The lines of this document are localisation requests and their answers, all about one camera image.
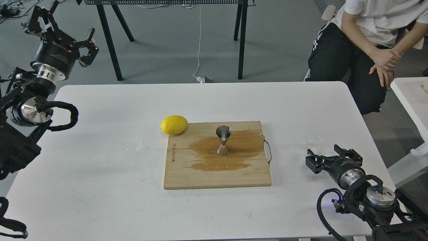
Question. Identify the steel double jigger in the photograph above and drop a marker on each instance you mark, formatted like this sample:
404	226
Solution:
223	133

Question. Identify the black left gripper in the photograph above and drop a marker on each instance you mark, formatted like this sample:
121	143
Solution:
57	53

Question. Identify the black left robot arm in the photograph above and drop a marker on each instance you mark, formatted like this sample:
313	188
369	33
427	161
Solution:
26	112

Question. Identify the clear glass measuring cup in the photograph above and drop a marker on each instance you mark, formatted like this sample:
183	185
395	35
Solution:
314	143

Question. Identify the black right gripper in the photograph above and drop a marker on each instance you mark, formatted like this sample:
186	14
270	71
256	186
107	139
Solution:
344	171

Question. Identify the black metal frame table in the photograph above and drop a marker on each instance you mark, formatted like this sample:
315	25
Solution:
173	44

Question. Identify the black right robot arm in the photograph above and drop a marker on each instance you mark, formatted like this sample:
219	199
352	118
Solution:
391	215

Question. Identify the seated person white shirt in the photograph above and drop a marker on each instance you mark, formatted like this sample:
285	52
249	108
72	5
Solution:
367	38

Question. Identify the wooden cutting board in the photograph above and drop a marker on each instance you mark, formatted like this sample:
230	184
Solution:
192	161

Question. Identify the yellow lemon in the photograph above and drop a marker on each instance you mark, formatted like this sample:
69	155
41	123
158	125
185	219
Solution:
173	125

